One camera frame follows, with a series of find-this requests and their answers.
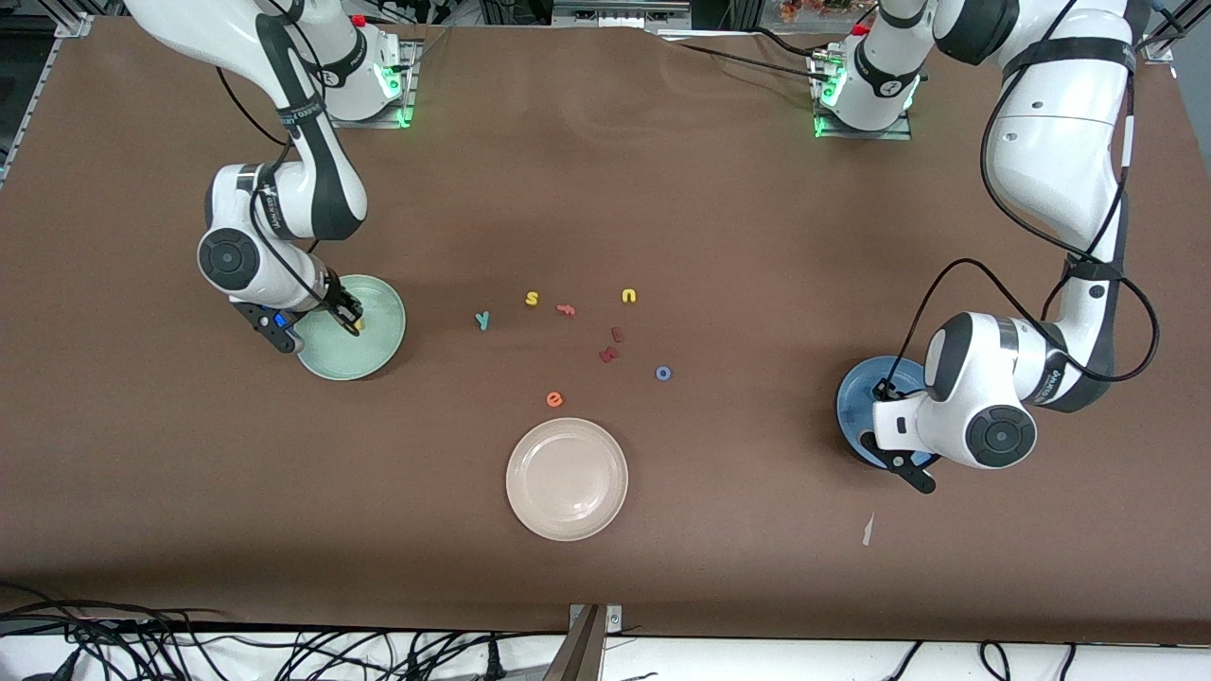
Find blue plate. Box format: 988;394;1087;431
835;356;947;472

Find green plate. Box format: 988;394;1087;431
293;274;407;382

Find beige plate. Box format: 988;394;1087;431
505;417;629;542

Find brown table cover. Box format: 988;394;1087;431
0;17;1211;646

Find orange artificial flowers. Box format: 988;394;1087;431
781;0;876;25

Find grey power strip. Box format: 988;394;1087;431
553;0;692;27

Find grey metal beam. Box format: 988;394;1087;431
541;605;606;681

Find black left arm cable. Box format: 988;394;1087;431
889;0;1160;398

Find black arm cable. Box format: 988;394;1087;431
216;66;365;323
889;0;1160;398

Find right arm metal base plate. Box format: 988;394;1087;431
326;38;417;129

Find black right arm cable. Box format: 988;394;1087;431
216;66;365;323

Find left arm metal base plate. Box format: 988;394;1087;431
814;52;914;141

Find small metal bracket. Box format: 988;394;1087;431
568;603;623;633

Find black base power cable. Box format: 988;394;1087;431
662;26;838;84

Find aluminium frame rail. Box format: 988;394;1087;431
0;0;96;185

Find black cable bundle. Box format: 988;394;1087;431
0;582;569;681

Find aluminium frame corner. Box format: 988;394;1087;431
1140;0;1211;62

